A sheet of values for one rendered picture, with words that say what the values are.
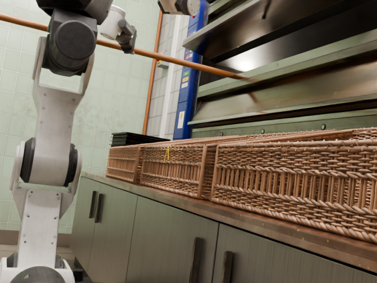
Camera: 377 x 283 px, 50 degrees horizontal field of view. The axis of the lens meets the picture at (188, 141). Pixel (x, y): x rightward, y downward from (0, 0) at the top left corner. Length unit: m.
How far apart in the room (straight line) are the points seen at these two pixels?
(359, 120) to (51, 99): 0.98
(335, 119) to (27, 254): 1.06
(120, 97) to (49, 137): 1.95
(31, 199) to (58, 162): 0.14
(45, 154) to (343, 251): 0.93
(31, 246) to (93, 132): 1.95
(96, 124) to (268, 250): 2.52
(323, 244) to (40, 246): 0.88
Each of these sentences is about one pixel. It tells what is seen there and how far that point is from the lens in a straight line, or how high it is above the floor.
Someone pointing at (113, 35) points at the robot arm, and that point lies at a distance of 1.65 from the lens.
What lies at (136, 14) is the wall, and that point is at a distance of 3.40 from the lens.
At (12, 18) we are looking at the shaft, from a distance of 1.90.
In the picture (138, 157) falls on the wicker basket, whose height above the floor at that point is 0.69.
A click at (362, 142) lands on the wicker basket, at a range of 0.68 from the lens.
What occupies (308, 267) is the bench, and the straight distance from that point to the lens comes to 0.69.
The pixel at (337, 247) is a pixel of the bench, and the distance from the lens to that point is 0.63.
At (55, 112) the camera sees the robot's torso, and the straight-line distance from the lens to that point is 1.34.
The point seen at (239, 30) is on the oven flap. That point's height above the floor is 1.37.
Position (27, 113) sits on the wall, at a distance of 3.10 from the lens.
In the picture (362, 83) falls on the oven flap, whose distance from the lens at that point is 1.41.
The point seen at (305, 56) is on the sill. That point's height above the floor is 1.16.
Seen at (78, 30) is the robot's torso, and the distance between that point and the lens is 1.21.
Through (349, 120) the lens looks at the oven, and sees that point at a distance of 1.42.
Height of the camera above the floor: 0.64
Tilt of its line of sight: 5 degrees up
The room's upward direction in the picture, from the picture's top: 8 degrees clockwise
